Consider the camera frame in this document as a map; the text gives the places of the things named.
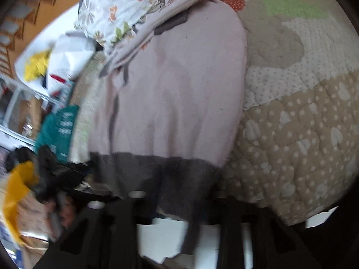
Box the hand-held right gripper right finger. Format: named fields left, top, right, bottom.
left=216, top=196, right=323, bottom=269

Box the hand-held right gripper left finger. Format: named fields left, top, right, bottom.
left=34, top=191, right=158, bottom=269

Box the pink sweater with grey hem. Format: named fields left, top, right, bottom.
left=89, top=0, right=248, bottom=256

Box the person's left hand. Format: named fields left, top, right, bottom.
left=45, top=195, right=77, bottom=243

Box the teal printed cloth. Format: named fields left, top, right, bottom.
left=34, top=105, right=81, bottom=163

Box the yellow cloth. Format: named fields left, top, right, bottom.
left=0, top=161, right=40, bottom=246

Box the white sheet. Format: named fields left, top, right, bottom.
left=137, top=217, right=223, bottom=264

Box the beige green woven cloth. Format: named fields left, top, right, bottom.
left=69, top=53, right=113, bottom=164

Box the white metal rack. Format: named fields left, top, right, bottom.
left=0, top=71, right=58, bottom=149

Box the small yellow bag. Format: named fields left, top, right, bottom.
left=24, top=49, right=54, bottom=82

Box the white plastic bag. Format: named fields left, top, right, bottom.
left=14, top=31, right=97, bottom=97

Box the beige quilted dotted blanket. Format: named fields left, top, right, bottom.
left=216, top=0, right=359, bottom=228

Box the wooden lattice furniture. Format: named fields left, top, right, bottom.
left=0, top=0, right=85, bottom=79

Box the floral printed cloth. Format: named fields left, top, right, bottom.
left=74, top=0, right=181, bottom=54

